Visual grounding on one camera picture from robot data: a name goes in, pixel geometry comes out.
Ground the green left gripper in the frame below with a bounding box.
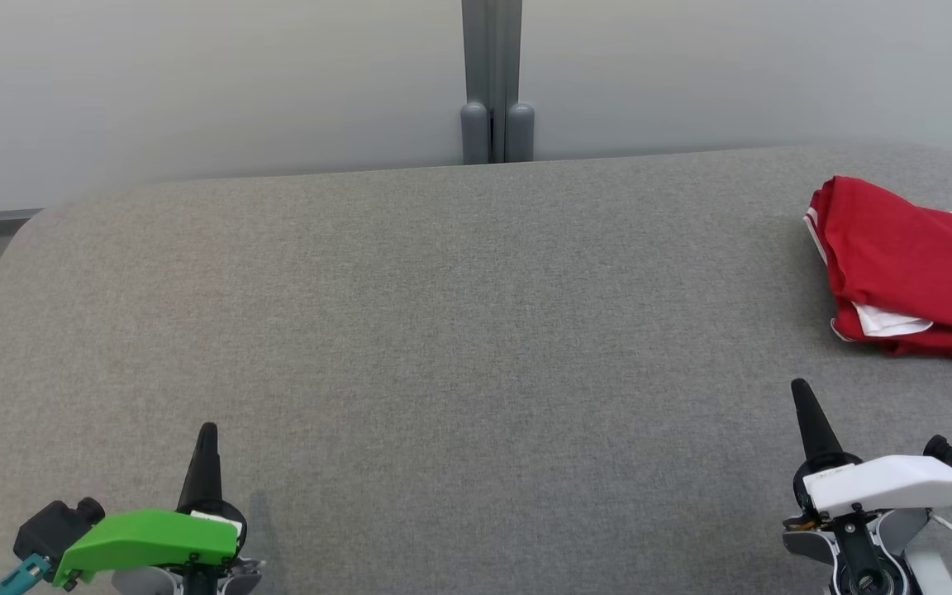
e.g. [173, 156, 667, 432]
[52, 422, 248, 590]

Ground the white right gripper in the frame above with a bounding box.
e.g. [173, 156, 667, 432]
[790, 378, 952, 521]

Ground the red white striped numbered jersey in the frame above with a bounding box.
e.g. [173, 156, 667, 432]
[804, 175, 952, 344]

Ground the grey fabric sofa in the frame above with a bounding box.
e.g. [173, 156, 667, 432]
[0, 145, 952, 595]

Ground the teal plug left camera cable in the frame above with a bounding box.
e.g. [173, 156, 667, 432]
[0, 554, 55, 595]

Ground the grey partition post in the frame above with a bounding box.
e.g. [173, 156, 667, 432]
[492, 0, 536, 163]
[461, 0, 493, 165]

